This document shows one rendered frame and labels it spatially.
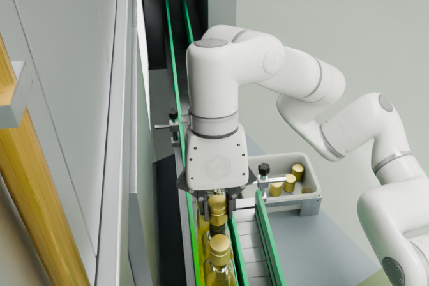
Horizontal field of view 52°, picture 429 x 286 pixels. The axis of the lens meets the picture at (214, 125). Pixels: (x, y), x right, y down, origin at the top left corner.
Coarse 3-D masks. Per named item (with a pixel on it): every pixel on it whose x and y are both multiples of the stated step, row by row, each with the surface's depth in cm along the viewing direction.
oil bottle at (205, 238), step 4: (204, 232) 84; (208, 232) 83; (228, 232) 84; (204, 236) 83; (208, 236) 83; (228, 236) 83; (204, 240) 83; (208, 240) 82; (204, 244) 82; (208, 244) 82; (204, 248) 82; (208, 248) 81; (232, 248) 82; (204, 252) 82; (208, 252) 81; (232, 252) 82; (204, 256) 82; (208, 256) 81; (232, 256) 83
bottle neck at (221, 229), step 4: (224, 224) 79; (212, 228) 79; (216, 228) 78; (220, 228) 78; (224, 228) 80; (212, 232) 80; (216, 232) 79; (220, 232) 79; (224, 232) 80; (212, 236) 80
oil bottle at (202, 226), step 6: (198, 210) 88; (198, 216) 87; (198, 222) 87; (204, 222) 85; (198, 228) 86; (204, 228) 86; (198, 234) 87; (198, 240) 89; (198, 246) 92; (198, 252) 95
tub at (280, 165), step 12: (252, 156) 133; (264, 156) 133; (276, 156) 134; (288, 156) 134; (300, 156) 135; (252, 168) 135; (276, 168) 136; (288, 168) 137; (312, 168) 130; (312, 180) 128; (252, 192) 132; (288, 192) 132; (300, 192) 132
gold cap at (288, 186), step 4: (288, 176) 131; (292, 176) 131; (288, 180) 130; (292, 180) 130; (284, 184) 132; (288, 184) 130; (292, 184) 130; (284, 188) 132; (288, 188) 131; (292, 188) 131
